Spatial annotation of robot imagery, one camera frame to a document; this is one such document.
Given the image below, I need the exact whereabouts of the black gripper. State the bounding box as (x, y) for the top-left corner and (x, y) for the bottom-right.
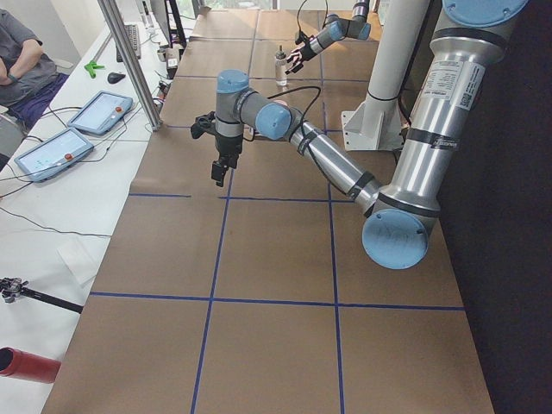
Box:
(211, 134), (242, 187)
(285, 41), (316, 74)

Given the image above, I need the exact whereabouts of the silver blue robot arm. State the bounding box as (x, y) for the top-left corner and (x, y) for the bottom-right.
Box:
(285, 1), (371, 74)
(192, 1), (524, 269)

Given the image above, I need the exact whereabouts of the brown cardboard box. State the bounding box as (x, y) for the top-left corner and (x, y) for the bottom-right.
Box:
(165, 47), (180, 72)

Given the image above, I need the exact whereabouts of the far blue tablet pendant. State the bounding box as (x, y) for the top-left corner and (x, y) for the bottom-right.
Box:
(67, 91), (134, 136)

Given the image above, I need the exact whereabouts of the blue tablet pendant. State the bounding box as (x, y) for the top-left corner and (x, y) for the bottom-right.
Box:
(67, 91), (134, 136)
(15, 128), (94, 183)

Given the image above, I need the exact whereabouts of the black computer mouse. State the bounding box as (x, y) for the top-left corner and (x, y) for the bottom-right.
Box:
(107, 72), (126, 85)

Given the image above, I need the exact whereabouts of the near blue tablet pendant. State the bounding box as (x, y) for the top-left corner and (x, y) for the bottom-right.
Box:
(15, 128), (94, 183)

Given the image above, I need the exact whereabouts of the green plastic tool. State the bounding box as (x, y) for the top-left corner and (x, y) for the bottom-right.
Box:
(85, 60), (105, 78)

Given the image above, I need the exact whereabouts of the seated person grey shirt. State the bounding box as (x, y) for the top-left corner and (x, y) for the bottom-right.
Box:
(1, 9), (68, 129)

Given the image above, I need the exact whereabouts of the black tripod rod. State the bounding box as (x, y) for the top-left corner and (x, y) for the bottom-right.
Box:
(1, 278), (84, 314)

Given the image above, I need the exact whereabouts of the red cylinder tube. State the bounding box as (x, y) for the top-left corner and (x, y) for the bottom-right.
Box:
(1, 347), (61, 384)

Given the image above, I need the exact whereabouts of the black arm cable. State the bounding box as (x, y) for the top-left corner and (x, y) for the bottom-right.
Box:
(243, 85), (323, 143)

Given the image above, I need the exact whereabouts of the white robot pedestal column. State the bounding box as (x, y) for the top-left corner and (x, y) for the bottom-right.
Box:
(342, 0), (430, 151)

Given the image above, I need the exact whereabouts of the aluminium frame post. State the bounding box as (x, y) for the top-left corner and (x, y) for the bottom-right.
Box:
(97, 0), (162, 131)

